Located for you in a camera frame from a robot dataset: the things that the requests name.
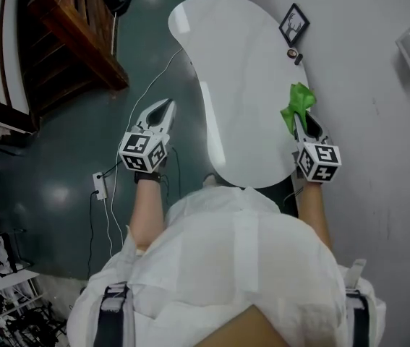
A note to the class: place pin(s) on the person's left forearm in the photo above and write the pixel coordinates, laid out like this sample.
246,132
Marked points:
147,212

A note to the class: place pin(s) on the white power strip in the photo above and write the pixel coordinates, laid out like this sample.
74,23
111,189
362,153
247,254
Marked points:
100,186

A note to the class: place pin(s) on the black wrist band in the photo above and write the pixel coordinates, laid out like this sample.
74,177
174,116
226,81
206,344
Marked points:
148,178

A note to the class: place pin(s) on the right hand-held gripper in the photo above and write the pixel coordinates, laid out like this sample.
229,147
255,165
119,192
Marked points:
319,162

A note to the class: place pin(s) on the person's shoe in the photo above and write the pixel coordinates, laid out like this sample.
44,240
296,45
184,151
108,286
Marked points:
210,180

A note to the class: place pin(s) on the green cloth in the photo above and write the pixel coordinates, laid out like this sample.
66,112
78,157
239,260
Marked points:
297,104

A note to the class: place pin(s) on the black picture frame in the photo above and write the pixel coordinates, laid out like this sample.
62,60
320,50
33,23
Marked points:
294,25

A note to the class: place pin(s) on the person's white garment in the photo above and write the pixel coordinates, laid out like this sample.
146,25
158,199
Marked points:
233,251

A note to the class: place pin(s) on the dark wooden staircase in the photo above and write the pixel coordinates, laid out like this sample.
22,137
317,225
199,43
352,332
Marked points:
78,38

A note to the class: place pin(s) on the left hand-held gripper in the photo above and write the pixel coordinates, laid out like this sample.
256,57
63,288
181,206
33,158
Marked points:
142,151

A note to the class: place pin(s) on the small black object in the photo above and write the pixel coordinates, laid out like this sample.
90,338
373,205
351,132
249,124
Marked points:
298,59

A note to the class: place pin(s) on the white tabletop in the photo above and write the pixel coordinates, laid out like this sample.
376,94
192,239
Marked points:
241,85

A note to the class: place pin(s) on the person's right forearm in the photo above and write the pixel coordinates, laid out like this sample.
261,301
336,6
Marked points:
315,212

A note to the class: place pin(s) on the small round brown object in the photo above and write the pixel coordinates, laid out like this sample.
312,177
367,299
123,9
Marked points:
291,53

